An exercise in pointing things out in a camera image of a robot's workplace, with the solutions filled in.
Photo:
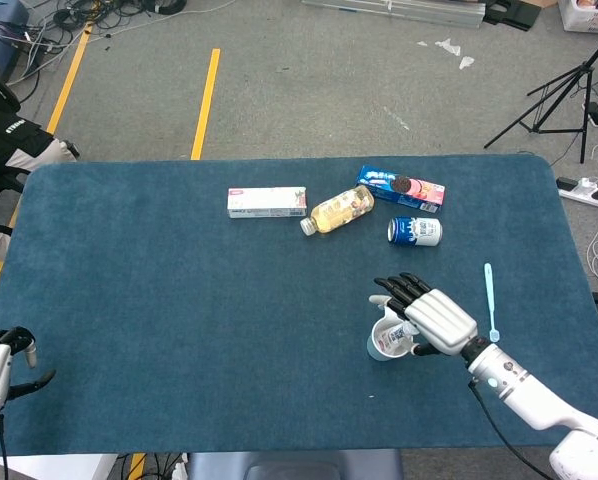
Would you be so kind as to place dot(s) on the large white paper scrap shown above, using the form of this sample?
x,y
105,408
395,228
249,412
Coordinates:
x,y
449,46

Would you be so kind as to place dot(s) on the black tripod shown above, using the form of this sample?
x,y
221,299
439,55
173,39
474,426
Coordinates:
x,y
587,70

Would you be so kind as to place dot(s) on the light blue toothbrush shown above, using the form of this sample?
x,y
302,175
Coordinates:
x,y
489,295

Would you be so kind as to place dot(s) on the blue cookie box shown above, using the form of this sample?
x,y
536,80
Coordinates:
x,y
404,187

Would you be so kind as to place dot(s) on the white toothpaste box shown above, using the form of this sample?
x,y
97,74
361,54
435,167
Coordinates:
x,y
264,202

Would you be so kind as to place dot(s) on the person in black jacket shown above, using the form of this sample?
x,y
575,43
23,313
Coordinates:
x,y
9,140

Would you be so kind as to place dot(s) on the grey aluminium rails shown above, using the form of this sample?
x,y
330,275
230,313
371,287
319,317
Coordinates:
x,y
404,12

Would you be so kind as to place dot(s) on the black metal plates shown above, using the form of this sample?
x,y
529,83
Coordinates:
x,y
514,17

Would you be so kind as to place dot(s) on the blue table cloth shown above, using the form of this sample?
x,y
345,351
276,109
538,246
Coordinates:
x,y
154,300

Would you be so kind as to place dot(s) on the white plastic basket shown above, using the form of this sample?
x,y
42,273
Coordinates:
x,y
584,20

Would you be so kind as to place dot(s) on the light blue plastic cup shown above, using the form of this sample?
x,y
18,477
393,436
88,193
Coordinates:
x,y
379,352

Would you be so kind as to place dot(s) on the white power strip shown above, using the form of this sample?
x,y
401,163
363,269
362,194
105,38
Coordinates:
x,y
579,192

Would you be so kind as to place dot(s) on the small white paper scrap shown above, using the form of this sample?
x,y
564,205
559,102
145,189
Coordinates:
x,y
466,62

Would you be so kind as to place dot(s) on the blue white drink can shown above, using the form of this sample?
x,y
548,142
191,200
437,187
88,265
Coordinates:
x,y
419,231

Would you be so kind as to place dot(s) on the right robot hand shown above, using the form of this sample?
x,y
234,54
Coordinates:
x,y
441,320

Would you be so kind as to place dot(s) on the yellow drink bottle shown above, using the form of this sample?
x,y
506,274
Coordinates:
x,y
339,210

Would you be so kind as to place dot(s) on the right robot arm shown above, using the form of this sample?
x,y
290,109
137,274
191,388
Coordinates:
x,y
529,395

